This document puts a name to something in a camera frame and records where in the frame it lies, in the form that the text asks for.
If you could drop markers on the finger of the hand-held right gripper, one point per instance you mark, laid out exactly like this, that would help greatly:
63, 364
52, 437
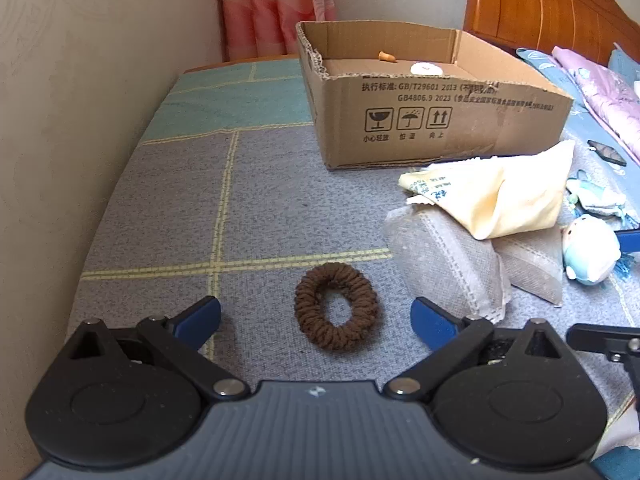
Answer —
600, 337
631, 241

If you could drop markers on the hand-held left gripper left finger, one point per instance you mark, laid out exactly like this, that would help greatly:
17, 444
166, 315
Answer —
200, 319

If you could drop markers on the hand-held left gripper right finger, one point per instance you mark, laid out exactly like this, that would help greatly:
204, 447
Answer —
430, 322

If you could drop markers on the round blue plush toy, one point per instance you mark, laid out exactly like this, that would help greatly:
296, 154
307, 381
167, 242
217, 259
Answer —
592, 252

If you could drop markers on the light blue plush pendant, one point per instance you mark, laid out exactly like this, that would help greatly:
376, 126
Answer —
595, 197

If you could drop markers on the grey cloth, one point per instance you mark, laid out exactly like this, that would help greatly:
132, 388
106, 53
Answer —
445, 265

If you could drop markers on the brown hair scrunchie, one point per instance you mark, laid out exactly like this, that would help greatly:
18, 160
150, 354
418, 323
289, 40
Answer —
310, 325

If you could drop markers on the yellow cloth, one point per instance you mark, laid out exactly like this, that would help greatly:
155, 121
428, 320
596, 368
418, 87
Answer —
520, 195

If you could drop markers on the cardboard box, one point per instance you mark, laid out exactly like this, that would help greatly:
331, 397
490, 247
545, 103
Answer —
440, 125

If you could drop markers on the black flat object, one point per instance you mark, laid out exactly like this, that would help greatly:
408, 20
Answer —
607, 152

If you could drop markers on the grey woven bag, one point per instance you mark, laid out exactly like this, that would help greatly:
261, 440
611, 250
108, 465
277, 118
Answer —
535, 265

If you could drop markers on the pink floral blanket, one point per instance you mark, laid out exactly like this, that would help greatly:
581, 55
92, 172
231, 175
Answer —
605, 90

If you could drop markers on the blue floral pillow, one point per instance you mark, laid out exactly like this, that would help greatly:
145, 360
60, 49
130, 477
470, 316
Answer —
537, 60

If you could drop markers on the wooden headboard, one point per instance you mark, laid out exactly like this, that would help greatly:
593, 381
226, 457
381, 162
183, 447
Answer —
540, 5

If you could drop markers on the white hair scrunchie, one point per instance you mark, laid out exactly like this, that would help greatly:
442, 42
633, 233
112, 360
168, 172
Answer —
426, 68

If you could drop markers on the small orange object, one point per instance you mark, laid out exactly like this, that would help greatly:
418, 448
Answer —
386, 56

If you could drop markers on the pink patterned curtain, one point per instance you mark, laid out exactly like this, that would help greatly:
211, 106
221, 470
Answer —
270, 5

